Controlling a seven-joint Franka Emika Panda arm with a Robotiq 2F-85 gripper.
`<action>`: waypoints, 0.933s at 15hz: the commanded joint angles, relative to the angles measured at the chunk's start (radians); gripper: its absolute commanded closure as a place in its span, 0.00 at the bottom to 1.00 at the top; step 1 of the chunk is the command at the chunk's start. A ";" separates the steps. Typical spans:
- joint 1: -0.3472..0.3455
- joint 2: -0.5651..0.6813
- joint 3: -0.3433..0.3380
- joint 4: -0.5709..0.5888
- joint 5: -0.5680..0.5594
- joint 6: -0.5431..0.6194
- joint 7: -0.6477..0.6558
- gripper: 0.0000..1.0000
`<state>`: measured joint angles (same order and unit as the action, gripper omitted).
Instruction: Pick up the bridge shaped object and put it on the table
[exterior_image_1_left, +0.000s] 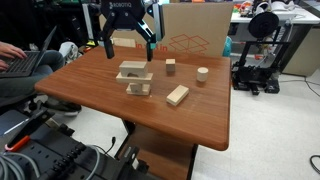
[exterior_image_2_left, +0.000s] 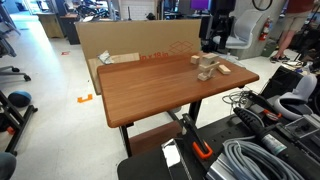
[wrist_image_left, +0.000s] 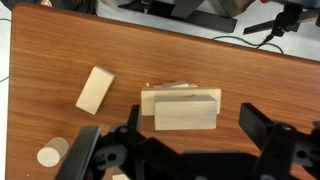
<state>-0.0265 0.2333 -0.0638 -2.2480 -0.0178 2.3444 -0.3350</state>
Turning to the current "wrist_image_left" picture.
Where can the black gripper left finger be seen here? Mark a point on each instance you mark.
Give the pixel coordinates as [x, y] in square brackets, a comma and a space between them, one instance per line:
[83, 153]

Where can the black stand base plate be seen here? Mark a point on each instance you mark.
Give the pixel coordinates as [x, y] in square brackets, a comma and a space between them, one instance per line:
[200, 18]

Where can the wooden cylinder block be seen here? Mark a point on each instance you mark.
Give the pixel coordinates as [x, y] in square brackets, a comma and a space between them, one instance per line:
[52, 152]

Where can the rectangular wooden block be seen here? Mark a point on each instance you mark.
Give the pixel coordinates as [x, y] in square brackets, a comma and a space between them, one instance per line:
[95, 90]

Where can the flat wooden plank block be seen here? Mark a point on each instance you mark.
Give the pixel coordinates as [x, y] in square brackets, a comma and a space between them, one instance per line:
[147, 101]

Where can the tiny wood crumb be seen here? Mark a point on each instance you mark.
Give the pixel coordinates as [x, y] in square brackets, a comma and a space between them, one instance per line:
[147, 84]

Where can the black tripod stand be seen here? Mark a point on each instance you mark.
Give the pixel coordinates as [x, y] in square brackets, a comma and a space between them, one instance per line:
[283, 18]

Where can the dark fabric item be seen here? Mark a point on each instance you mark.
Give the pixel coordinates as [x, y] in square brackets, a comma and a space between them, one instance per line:
[70, 4]

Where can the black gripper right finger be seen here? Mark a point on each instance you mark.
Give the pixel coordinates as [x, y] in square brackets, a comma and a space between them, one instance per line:
[276, 143]

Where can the brown cardboard box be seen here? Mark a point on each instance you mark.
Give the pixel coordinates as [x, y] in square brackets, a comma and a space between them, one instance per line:
[235, 5]

